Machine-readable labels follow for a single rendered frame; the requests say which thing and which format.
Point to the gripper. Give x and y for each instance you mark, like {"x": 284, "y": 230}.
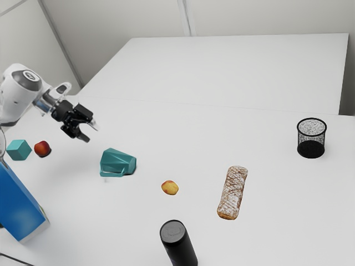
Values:
{"x": 69, "y": 113}

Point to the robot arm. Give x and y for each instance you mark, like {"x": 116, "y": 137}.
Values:
{"x": 16, "y": 94}

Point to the teal faceted mug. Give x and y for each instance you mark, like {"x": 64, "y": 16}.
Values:
{"x": 116, "y": 163}

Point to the teal cube block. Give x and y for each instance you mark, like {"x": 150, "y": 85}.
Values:
{"x": 19, "y": 150}

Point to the yellow red apple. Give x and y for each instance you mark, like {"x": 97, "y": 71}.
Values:
{"x": 169, "y": 188}

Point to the blue carton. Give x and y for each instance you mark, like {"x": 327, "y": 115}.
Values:
{"x": 18, "y": 205}

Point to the black cylindrical bottle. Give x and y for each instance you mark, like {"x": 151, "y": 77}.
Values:
{"x": 178, "y": 245}

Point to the bread loaf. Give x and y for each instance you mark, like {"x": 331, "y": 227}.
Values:
{"x": 232, "y": 192}

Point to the black mesh pen holder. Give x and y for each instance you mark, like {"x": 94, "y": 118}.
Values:
{"x": 311, "y": 137}

